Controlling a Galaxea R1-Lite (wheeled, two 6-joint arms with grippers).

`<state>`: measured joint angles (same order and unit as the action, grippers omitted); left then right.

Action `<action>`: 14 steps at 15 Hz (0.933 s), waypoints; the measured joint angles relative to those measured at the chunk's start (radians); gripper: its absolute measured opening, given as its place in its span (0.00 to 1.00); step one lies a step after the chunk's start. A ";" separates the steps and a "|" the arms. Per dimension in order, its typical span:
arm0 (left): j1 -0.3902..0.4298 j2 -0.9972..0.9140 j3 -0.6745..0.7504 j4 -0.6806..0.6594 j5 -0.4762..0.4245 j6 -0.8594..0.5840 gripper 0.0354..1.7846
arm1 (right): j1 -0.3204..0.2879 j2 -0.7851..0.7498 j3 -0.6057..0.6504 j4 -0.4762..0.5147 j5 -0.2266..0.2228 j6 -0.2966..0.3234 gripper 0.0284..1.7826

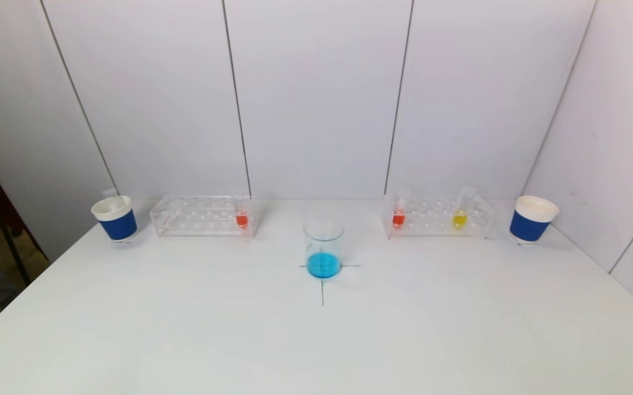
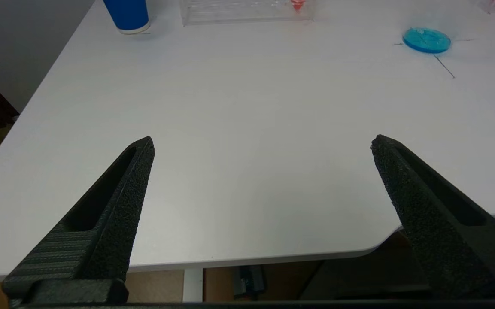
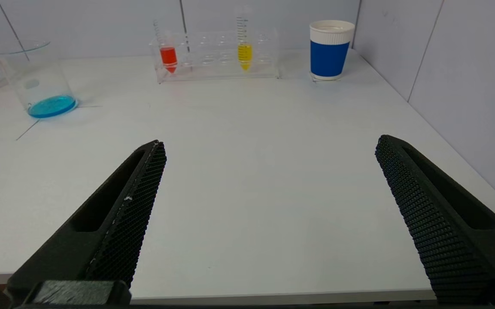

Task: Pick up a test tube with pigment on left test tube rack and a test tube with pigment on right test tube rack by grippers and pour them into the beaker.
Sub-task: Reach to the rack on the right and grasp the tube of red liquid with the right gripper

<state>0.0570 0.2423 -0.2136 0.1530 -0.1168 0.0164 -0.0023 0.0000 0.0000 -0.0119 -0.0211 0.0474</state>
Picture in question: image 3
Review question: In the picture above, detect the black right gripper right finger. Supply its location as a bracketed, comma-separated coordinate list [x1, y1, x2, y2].
[375, 135, 495, 303]

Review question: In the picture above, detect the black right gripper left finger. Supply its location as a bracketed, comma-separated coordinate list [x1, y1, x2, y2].
[6, 140, 167, 307]

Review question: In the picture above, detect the clear glass beaker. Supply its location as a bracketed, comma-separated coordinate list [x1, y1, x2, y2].
[0, 40, 78, 119]

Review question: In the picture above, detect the test tube with red pigment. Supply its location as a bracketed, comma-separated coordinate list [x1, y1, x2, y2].
[153, 20, 178, 74]

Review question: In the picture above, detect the test tube with yellow pigment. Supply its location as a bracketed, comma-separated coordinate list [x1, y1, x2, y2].
[236, 5, 254, 72]

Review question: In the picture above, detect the blue white paper cup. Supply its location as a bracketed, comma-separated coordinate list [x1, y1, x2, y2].
[309, 20, 355, 82]

